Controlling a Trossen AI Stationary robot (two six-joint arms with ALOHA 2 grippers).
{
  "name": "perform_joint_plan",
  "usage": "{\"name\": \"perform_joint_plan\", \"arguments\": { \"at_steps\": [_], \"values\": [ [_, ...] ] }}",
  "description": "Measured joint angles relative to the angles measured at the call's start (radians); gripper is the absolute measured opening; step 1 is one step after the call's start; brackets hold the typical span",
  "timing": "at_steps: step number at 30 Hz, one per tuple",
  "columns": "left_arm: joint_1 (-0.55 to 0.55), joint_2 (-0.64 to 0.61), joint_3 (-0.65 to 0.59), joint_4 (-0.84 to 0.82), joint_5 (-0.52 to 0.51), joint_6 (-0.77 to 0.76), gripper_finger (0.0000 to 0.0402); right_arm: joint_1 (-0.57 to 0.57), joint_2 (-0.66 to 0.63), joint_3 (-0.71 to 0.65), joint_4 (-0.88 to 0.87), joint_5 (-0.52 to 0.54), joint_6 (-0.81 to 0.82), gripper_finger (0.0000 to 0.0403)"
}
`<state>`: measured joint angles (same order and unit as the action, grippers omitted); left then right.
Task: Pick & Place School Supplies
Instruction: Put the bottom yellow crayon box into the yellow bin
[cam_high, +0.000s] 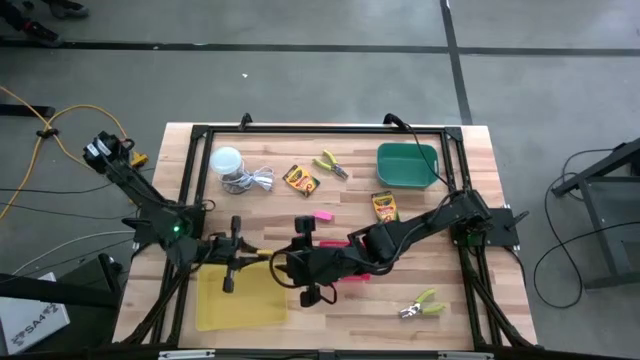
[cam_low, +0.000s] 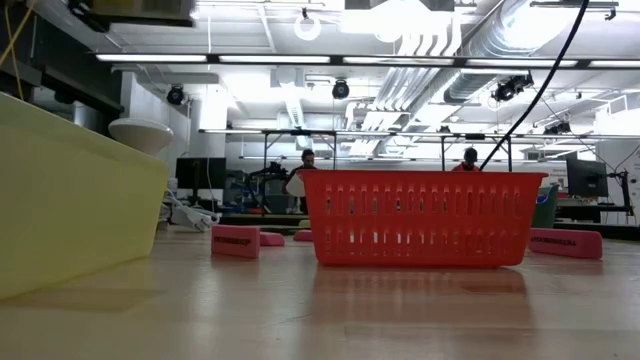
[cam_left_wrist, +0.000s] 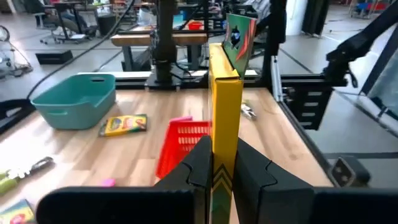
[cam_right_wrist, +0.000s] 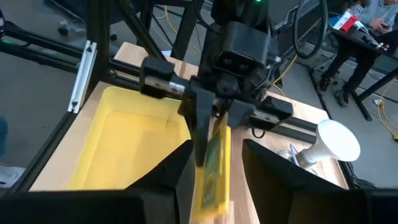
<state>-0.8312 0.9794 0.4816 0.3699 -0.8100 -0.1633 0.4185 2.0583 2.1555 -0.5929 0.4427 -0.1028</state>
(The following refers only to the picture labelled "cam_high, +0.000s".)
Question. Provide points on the black equipment stand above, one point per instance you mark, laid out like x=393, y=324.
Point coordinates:
x=50, y=292

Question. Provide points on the white dome lamp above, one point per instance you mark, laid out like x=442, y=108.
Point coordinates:
x=226, y=160

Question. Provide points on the pink rectangular eraser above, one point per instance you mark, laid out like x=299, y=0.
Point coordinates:
x=323, y=215

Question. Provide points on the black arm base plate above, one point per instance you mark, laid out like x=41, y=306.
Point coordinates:
x=502, y=225
x=145, y=239

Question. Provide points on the yellow translucent plastic bin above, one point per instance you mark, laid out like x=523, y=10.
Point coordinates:
x=250, y=310

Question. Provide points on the green plastic bin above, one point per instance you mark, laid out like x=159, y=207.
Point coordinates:
x=405, y=167

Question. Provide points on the black frame clamp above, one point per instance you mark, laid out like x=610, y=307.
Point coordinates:
x=245, y=121

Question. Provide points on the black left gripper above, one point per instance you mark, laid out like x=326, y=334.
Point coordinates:
x=230, y=247

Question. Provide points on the black metal stand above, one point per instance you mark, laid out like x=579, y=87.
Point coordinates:
x=600, y=166

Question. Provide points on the red slotted plastic basket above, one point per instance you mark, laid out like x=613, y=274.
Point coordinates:
x=332, y=244

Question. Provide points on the silver metal bracket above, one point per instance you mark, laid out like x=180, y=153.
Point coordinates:
x=465, y=356
x=185, y=355

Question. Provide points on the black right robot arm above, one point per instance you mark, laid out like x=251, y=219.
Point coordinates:
x=425, y=222

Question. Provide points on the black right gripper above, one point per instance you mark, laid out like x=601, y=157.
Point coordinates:
x=320, y=262

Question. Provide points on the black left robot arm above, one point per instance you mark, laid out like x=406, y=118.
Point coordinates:
x=135, y=187

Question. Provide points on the black aluminium table frame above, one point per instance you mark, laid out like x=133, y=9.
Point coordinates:
x=325, y=129

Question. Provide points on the white cardboard box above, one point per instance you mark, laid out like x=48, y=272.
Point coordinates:
x=30, y=320

